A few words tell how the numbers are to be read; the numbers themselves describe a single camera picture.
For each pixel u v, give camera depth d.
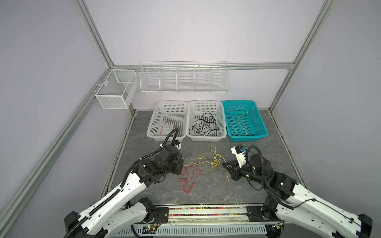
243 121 1.13
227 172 0.68
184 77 0.99
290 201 0.50
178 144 0.65
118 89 1.02
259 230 0.71
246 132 1.05
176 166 0.65
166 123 1.12
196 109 1.16
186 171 0.88
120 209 0.57
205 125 1.08
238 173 0.62
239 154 0.62
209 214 0.75
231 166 0.66
